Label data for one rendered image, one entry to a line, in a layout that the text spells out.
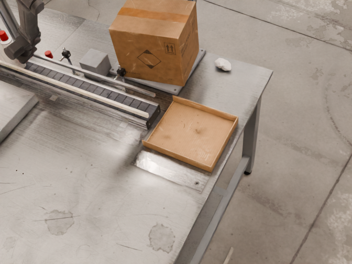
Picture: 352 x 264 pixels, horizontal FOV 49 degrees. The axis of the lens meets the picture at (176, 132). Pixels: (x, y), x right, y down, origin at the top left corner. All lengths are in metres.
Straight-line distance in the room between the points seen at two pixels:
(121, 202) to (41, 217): 0.30
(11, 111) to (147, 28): 0.69
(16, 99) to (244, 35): 2.00
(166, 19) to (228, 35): 1.70
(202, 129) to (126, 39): 0.48
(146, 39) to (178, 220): 0.72
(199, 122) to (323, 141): 1.21
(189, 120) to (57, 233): 0.67
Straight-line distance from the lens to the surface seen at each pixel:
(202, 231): 2.01
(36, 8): 1.34
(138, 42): 1.61
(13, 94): 1.88
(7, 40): 1.89
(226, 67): 1.76
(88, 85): 1.77
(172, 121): 1.60
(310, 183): 2.44
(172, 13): 1.64
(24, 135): 1.76
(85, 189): 1.51
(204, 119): 1.59
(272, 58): 3.07
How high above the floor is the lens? 2.08
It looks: 53 degrees down
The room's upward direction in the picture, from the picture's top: 10 degrees counter-clockwise
